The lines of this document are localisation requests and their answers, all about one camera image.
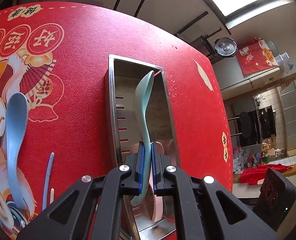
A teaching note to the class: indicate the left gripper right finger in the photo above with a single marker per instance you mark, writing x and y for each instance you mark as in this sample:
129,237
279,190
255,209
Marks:
162,167

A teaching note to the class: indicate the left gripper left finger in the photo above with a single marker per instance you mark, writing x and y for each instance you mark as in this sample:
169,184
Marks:
131,183

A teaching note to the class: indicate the blue chopstick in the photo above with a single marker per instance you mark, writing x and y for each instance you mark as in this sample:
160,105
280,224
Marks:
47,178

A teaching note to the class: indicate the green plastic spoon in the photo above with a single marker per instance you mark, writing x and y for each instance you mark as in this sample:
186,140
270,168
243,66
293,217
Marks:
141,100

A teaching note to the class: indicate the pink plastic spoon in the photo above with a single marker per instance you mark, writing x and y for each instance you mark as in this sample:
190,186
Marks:
155,206

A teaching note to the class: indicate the stainless steel utensil tray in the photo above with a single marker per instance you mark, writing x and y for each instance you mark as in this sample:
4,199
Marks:
121,81

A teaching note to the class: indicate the blue plastic spoon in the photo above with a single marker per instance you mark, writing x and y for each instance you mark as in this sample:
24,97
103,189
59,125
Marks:
16,124

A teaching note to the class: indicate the red printed table mat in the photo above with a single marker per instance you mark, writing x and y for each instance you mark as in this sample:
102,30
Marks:
57,54

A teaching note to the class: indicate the red hanging cloth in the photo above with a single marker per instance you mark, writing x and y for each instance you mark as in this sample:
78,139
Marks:
254,56

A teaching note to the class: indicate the silver pressure cooker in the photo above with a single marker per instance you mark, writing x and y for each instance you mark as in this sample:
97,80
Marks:
226,47

